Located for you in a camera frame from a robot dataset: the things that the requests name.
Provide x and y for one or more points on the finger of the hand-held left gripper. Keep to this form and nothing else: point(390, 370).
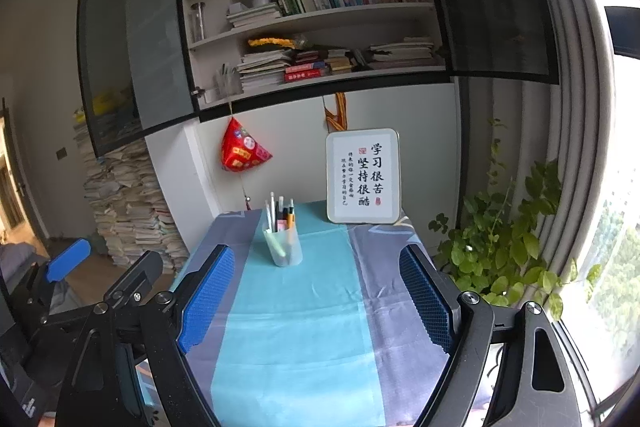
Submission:
point(135, 272)
point(67, 259)

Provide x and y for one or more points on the red hanging ornament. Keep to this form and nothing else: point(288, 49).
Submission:
point(245, 149)

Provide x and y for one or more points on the tall glass jar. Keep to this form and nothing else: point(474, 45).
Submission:
point(198, 22)

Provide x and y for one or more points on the red book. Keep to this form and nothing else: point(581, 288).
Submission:
point(305, 74)

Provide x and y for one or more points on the stack of dark books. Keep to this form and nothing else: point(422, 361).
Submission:
point(330, 59)

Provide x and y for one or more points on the yellow flower garland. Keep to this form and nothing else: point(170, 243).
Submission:
point(270, 43)

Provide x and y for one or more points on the frosted plastic cup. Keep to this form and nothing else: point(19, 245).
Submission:
point(292, 247)

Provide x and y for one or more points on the grey curtain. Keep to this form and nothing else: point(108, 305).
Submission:
point(565, 107)

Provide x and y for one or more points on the white pen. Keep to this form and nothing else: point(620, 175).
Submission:
point(272, 212)

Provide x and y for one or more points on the stack of worn books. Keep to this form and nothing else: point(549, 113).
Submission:
point(262, 72)

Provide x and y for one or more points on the pile of papers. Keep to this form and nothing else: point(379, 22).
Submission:
point(130, 207)

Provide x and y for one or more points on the framed calligraphy sign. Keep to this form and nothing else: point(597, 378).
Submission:
point(362, 177)

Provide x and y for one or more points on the white bookshelf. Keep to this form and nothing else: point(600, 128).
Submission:
point(350, 16)

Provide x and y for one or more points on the orange pen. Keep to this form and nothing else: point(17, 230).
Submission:
point(290, 221)

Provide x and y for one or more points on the green leafy plant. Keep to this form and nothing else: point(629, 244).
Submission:
point(500, 232)

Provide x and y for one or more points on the orange ribbon medal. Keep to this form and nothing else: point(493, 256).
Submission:
point(336, 112)

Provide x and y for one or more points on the clear pen holder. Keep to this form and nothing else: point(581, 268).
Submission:
point(227, 84)

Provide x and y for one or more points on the stack of flat notebooks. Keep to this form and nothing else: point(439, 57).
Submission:
point(400, 54)

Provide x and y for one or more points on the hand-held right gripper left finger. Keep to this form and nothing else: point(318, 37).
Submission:
point(207, 297)

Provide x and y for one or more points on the stack of white books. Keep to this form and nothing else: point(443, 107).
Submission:
point(252, 16)

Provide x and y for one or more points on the blue and grey tablecloth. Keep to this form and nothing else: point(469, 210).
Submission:
point(300, 347)

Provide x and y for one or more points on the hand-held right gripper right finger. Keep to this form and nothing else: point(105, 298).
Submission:
point(430, 302)

